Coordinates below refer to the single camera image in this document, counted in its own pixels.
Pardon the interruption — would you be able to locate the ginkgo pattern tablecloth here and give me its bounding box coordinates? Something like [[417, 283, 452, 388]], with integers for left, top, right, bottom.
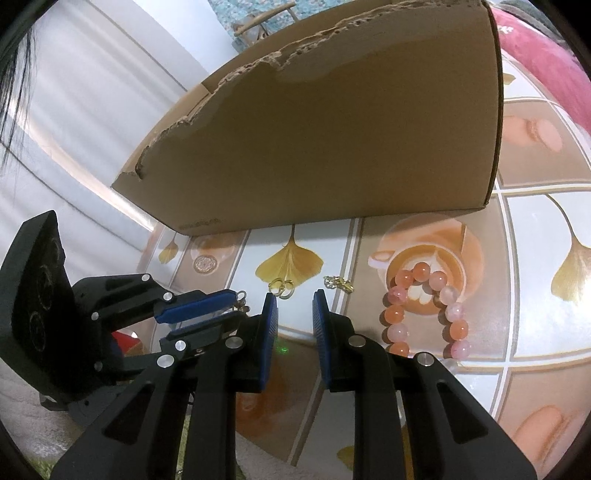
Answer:
[[140, 50, 590, 479]]

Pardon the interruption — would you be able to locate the brown cardboard box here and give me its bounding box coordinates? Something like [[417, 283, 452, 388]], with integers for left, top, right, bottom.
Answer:
[[113, 1, 503, 236]]

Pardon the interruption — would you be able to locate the white curtain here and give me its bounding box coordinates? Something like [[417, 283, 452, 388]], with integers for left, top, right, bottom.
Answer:
[[1, 1, 235, 271]]

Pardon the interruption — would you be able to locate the wooden chair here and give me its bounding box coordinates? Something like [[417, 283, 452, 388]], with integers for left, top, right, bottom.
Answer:
[[232, 1, 298, 45]]

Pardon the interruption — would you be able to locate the pink floral blanket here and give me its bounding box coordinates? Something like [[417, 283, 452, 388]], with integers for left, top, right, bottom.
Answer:
[[492, 7, 590, 134]]

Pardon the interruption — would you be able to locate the orange pink bead bracelet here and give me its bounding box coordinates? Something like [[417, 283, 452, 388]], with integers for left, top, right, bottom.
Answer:
[[382, 261, 473, 362]]

